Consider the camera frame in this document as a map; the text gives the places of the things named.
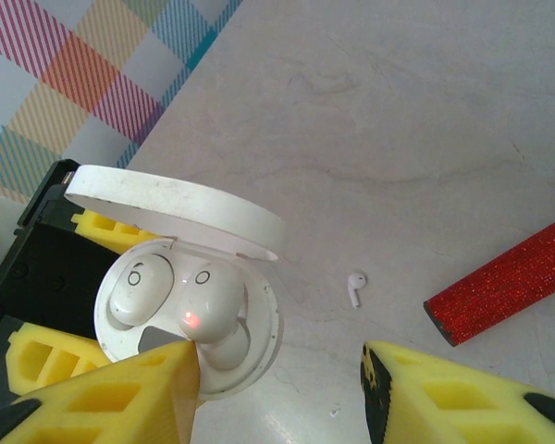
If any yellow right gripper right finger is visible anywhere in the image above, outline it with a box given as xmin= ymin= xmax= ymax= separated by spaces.
xmin=360 ymin=340 xmax=555 ymax=444

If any red glitter microphone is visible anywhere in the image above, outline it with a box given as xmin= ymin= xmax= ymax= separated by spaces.
xmin=423 ymin=215 xmax=555 ymax=348

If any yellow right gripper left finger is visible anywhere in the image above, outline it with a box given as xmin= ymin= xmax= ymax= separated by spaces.
xmin=0 ymin=339 xmax=201 ymax=444

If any white stem earbud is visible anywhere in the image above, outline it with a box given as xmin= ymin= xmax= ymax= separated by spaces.
xmin=347 ymin=270 xmax=368 ymax=310

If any round white earbud charging case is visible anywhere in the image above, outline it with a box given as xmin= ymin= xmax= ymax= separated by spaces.
xmin=63 ymin=164 xmax=289 ymax=401

